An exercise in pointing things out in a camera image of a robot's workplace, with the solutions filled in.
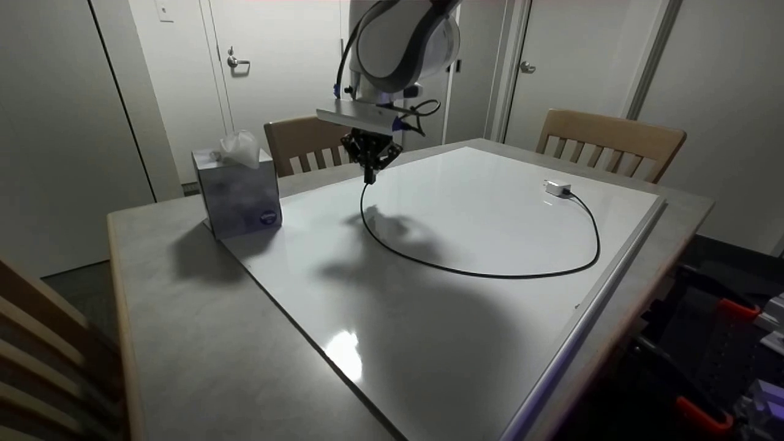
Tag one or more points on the silver metal bracket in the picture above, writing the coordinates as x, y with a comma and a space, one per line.
774, 321

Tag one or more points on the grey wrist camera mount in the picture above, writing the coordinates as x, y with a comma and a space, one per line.
356, 119

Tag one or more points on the white device with blue light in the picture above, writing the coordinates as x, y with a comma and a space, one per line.
760, 408

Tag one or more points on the blue-grey tissue box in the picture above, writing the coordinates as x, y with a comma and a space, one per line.
240, 204

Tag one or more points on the white whiteboard with aluminium frame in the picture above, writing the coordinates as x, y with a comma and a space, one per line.
457, 351

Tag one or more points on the white tissue sheet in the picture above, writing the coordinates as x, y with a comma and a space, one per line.
237, 149

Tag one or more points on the white charger adapter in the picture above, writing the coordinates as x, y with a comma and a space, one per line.
558, 186

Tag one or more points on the white double closet door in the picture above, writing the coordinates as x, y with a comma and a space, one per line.
479, 81

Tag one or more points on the round metal door knob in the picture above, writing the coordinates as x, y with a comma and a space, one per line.
528, 67

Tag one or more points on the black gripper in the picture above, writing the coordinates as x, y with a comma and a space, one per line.
370, 142

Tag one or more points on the white door with lever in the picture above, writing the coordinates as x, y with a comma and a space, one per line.
284, 56

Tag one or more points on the small white light switch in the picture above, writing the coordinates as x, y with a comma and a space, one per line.
164, 11

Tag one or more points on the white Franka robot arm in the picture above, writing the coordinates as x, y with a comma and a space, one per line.
393, 50

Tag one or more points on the wooden slat-back chair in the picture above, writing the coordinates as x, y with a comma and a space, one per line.
607, 127
40, 351
294, 135

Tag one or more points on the black robot stand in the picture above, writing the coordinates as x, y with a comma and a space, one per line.
693, 367

